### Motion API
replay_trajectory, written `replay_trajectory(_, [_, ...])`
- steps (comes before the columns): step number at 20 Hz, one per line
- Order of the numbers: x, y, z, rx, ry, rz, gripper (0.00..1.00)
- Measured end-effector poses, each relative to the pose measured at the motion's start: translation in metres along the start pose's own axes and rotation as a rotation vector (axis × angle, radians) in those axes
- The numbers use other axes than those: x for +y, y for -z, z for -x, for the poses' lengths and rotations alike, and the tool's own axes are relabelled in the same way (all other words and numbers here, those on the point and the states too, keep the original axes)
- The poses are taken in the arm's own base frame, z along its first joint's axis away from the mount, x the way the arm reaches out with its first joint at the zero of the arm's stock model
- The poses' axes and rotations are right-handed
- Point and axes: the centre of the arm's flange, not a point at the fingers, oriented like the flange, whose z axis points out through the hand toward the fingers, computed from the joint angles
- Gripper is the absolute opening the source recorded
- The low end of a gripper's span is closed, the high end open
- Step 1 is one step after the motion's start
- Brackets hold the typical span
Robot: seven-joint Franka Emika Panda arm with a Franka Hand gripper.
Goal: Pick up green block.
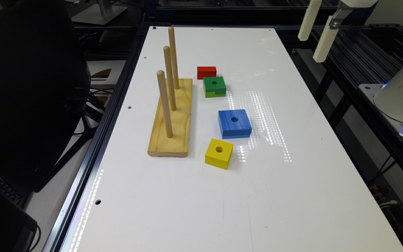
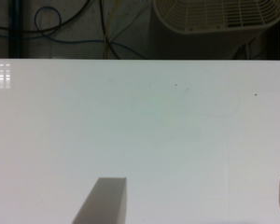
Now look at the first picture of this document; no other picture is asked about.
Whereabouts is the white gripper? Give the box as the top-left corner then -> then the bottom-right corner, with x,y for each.
297,0 -> 378,63

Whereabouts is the green block with hole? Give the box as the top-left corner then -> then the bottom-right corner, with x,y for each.
203,76 -> 227,98

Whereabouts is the red block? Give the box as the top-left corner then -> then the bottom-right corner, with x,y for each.
197,66 -> 217,80

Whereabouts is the blue block with hole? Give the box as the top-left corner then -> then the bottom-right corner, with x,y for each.
218,109 -> 252,139

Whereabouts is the yellow block with hole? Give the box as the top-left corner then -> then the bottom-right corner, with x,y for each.
205,139 -> 234,169

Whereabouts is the rear wooden peg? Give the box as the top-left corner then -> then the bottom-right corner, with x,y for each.
168,26 -> 179,90

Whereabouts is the wooden peg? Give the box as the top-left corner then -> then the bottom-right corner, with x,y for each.
157,70 -> 173,138
168,26 -> 179,90
163,45 -> 176,111

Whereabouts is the middle wooden peg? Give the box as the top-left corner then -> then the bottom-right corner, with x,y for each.
163,45 -> 176,111

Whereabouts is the front wooden peg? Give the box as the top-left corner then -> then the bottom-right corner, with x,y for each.
157,70 -> 173,138

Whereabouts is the wooden peg base board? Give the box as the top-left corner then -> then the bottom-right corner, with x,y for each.
147,78 -> 194,158

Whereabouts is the monitor stand base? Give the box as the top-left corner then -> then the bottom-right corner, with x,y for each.
71,0 -> 128,25

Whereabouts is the black aluminium table frame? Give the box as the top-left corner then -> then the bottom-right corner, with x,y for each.
41,22 -> 160,251

